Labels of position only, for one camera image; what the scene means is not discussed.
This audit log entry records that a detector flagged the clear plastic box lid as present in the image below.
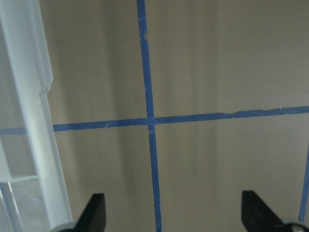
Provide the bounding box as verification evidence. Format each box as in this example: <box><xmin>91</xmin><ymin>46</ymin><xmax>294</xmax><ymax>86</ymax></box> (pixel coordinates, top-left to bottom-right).
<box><xmin>0</xmin><ymin>0</ymin><xmax>73</xmax><ymax>232</ymax></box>

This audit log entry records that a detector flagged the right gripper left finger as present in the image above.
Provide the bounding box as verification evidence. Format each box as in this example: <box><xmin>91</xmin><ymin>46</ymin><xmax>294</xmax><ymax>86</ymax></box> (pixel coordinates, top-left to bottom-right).
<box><xmin>54</xmin><ymin>193</ymin><xmax>107</xmax><ymax>232</ymax></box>

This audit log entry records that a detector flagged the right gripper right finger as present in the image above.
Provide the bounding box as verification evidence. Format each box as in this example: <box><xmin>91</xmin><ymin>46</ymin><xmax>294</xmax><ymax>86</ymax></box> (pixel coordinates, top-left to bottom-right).
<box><xmin>241</xmin><ymin>190</ymin><xmax>309</xmax><ymax>232</ymax></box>

